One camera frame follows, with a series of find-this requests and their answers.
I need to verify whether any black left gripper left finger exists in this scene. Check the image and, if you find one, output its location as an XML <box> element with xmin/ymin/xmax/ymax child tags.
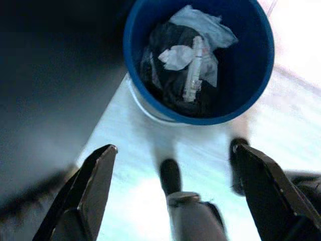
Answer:
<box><xmin>32</xmin><ymin>144</ymin><xmax>118</xmax><ymax>241</ymax></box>

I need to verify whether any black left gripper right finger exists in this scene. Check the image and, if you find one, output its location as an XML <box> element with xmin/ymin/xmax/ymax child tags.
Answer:
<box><xmin>234</xmin><ymin>143</ymin><xmax>321</xmax><ymax>241</ymax></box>

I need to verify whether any white pen-shaped tube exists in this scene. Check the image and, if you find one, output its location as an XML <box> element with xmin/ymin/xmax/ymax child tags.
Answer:
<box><xmin>183</xmin><ymin>36</ymin><xmax>204</xmax><ymax>102</ymax></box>

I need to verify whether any black bin liner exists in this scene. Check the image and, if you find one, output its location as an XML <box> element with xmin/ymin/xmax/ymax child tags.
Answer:
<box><xmin>140</xmin><ymin>22</ymin><xmax>220</xmax><ymax>115</ymax></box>

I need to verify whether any blue round waste bin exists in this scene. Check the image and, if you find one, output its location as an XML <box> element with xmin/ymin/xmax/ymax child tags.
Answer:
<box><xmin>122</xmin><ymin>0</ymin><xmax>275</xmax><ymax>126</ymax></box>

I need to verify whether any white printed plastic wrapper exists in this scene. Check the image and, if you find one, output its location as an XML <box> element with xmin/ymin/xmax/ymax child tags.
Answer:
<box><xmin>200</xmin><ymin>47</ymin><xmax>219</xmax><ymax>87</ymax></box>

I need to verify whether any large flat white tissue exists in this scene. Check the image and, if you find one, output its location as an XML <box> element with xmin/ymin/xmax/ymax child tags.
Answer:
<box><xmin>169</xmin><ymin>5</ymin><xmax>239</xmax><ymax>48</ymax></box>

